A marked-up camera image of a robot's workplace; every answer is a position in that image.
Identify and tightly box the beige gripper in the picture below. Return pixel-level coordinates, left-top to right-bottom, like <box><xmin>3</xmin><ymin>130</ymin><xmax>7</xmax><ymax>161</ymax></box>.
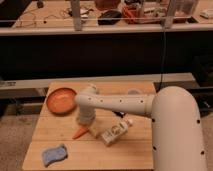
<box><xmin>76</xmin><ymin>116</ymin><xmax>101</xmax><ymax>138</ymax></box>

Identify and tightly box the orange chili pepper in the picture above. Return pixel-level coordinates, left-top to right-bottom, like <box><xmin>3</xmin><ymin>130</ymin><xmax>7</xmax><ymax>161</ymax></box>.
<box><xmin>73</xmin><ymin>127</ymin><xmax>89</xmax><ymax>139</ymax></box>

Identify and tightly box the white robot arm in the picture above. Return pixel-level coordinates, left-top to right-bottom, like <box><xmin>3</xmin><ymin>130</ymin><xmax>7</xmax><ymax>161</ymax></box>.
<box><xmin>75</xmin><ymin>85</ymin><xmax>207</xmax><ymax>171</ymax></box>

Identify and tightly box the white plastic bottle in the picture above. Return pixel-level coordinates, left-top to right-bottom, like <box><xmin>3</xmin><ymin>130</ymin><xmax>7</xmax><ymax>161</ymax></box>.
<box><xmin>101</xmin><ymin>119</ymin><xmax>133</xmax><ymax>146</ymax></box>

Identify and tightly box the black rectangular box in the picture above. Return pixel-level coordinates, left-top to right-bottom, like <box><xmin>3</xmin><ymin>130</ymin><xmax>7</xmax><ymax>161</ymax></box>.
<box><xmin>113</xmin><ymin>111</ymin><xmax>126</xmax><ymax>118</ymax></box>

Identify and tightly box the orange wooden bowl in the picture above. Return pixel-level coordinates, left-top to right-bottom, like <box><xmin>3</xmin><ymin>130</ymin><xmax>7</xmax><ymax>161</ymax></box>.
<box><xmin>46</xmin><ymin>87</ymin><xmax>76</xmax><ymax>115</ymax></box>

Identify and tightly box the blue sponge cloth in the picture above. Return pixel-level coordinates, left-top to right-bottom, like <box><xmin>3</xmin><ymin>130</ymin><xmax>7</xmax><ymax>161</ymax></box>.
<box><xmin>42</xmin><ymin>144</ymin><xmax>68</xmax><ymax>167</ymax></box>

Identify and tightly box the black device on bench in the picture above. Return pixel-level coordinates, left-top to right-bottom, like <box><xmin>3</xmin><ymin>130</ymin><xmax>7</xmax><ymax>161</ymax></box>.
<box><xmin>98</xmin><ymin>10</ymin><xmax>122</xmax><ymax>25</ymax></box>

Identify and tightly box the metal frame post left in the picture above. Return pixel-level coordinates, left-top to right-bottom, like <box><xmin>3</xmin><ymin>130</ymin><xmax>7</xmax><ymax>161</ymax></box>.
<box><xmin>70</xmin><ymin>0</ymin><xmax>82</xmax><ymax>31</ymax></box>

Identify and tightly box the metal frame post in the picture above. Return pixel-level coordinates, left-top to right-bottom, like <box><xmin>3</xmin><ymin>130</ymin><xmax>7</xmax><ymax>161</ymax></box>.
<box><xmin>164</xmin><ymin>0</ymin><xmax>176</xmax><ymax>29</ymax></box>
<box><xmin>70</xmin><ymin>0</ymin><xmax>82</xmax><ymax>31</ymax></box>

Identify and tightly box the black hanging cable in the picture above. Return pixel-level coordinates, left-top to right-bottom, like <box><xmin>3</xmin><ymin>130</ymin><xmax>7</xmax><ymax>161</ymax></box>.
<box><xmin>157</xmin><ymin>27</ymin><xmax>167</xmax><ymax>92</ymax></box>

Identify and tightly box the metal frame post right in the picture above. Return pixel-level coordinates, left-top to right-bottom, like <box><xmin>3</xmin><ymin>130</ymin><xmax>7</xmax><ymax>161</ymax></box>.
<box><xmin>164</xmin><ymin>0</ymin><xmax>176</xmax><ymax>29</ymax></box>

